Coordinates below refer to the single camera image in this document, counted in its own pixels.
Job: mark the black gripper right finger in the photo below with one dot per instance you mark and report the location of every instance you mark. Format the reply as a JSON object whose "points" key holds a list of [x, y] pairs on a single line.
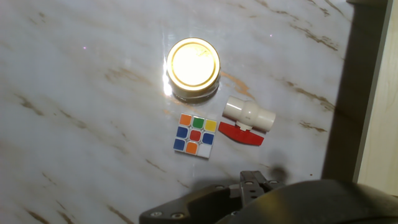
{"points": [[253, 189]]}

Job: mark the multicoloured Rubik's cube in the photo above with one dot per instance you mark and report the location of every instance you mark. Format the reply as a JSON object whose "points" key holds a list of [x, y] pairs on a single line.
{"points": [[195, 135]]}

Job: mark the cream wooden shelf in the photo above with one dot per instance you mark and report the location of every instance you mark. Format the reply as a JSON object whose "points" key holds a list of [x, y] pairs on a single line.
{"points": [[385, 124]]}

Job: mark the small red object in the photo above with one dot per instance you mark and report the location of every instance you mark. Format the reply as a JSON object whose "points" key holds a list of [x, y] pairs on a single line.
{"points": [[240, 135]]}

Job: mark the marble patterned mat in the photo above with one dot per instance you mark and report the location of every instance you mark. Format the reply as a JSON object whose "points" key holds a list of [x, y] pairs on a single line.
{"points": [[93, 109]]}

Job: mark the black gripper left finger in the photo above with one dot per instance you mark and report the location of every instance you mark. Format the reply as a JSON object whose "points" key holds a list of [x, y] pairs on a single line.
{"points": [[199, 205]]}

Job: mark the glass jar gold lid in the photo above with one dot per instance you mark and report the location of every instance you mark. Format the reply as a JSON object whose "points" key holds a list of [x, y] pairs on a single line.
{"points": [[193, 64]]}

